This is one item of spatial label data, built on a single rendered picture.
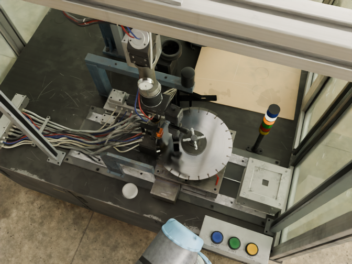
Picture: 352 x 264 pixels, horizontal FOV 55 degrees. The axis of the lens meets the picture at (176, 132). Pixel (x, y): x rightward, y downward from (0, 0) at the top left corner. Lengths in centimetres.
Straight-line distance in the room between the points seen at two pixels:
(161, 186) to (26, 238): 126
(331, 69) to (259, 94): 148
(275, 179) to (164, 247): 73
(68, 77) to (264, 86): 107
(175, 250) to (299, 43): 67
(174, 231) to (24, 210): 178
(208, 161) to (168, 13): 112
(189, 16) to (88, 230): 215
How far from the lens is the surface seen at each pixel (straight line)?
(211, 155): 143
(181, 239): 90
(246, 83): 185
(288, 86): 189
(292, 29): 33
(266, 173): 149
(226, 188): 159
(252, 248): 140
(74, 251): 240
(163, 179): 153
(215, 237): 139
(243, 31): 33
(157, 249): 91
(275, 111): 132
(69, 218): 245
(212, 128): 148
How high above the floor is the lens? 228
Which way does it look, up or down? 65 degrees down
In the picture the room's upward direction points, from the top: 4 degrees counter-clockwise
